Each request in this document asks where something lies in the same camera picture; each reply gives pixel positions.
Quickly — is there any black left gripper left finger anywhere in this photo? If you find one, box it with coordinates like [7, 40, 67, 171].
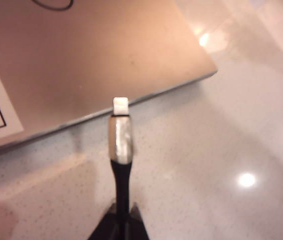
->
[86, 202, 119, 240]

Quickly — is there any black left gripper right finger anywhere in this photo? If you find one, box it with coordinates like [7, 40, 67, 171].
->
[125, 202, 155, 240]

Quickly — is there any black charging cable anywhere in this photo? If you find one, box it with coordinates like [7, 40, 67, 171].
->
[107, 96, 139, 226]

